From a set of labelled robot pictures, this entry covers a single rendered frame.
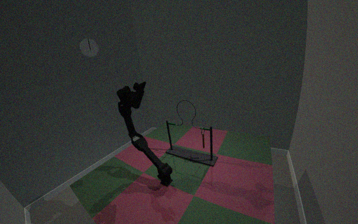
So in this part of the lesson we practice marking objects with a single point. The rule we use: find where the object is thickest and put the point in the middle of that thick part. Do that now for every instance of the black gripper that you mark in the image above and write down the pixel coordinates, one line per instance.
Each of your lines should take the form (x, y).
(136, 96)

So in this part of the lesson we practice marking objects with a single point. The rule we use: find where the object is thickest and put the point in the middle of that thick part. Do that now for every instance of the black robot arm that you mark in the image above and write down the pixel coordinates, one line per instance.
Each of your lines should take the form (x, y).
(141, 144)

